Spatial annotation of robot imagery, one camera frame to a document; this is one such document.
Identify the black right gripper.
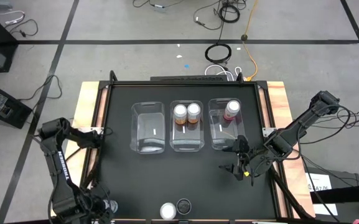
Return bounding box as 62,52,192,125
218,135,254,181

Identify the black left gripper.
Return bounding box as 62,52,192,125
81,191,115,223

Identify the silver soda can black lid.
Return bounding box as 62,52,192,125
176,198,192,215
104,200,119,214

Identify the clear plastic bin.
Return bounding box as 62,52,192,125
130,101,166,155
169,100,205,153
207,98,248,151

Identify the pink and white soda can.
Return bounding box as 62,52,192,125
223,99,241,121

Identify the orange and white soda can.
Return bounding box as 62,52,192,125
173,103,188,126
187,102,202,124

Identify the soda can with white lid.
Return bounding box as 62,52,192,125
159,202,177,220

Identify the printed white paper sheet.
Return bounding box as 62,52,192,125
305,172,332,192

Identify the blank white paper sheet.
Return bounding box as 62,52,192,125
313,202,338,217

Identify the wooden base board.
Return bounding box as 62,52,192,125
50,81,317,223

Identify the black beam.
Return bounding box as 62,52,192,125
309,182,359,205

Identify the black computer case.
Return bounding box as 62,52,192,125
0,80,33,129

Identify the black sleeved cable bundle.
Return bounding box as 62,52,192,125
268,167,307,220
79,149,102,190

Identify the black table frame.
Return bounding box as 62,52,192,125
75,70,295,224

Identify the thick white cable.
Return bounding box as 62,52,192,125
203,63,243,82

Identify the orange cable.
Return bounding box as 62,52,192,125
242,0,259,82

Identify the coiled black cable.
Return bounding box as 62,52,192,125
217,2,241,24
203,42,233,65

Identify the black cable white plug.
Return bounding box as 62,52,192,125
192,0,226,32

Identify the black cable grey plug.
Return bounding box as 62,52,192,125
131,0,186,11

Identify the thin white cable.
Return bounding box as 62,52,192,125
0,10,26,26

